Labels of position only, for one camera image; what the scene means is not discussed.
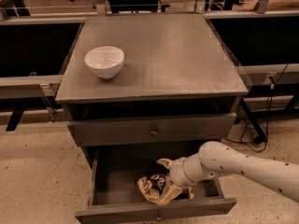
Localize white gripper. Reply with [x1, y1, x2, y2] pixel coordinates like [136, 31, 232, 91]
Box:
[156, 158, 195, 206]

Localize brown chip bag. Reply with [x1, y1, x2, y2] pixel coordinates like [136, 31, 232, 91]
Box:
[137, 174, 194, 205]

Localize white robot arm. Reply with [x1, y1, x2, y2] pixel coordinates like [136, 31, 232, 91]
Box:
[157, 141, 299, 205]

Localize round top drawer knob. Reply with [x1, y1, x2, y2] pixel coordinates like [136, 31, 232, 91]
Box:
[149, 128, 159, 136]

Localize open middle drawer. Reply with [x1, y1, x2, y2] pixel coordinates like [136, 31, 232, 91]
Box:
[75, 142, 236, 224]

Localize closed top drawer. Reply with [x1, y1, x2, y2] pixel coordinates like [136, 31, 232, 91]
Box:
[68, 112, 236, 147]

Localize grey wooden drawer cabinet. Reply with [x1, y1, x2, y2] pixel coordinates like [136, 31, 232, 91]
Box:
[56, 14, 248, 161]

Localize white ceramic bowl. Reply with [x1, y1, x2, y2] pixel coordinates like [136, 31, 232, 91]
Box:
[84, 46, 124, 79]

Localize black floor cable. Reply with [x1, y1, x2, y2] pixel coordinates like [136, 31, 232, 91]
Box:
[224, 63, 290, 153]

